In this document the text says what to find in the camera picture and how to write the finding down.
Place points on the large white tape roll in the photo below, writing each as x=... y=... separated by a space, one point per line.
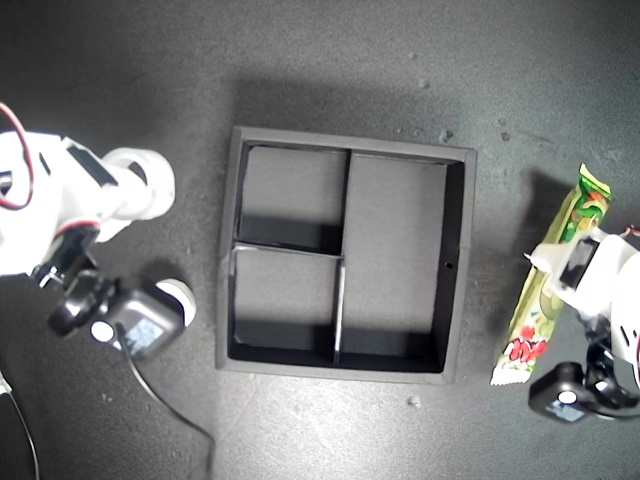
x=162 y=180

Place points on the green printed snack bar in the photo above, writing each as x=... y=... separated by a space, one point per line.
x=540 y=300

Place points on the small white tape roll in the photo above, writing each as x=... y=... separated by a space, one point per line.
x=186 y=300

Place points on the black tray with wells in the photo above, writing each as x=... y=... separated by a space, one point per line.
x=395 y=240

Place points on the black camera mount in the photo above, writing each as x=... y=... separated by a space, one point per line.
x=80 y=295
x=610 y=375

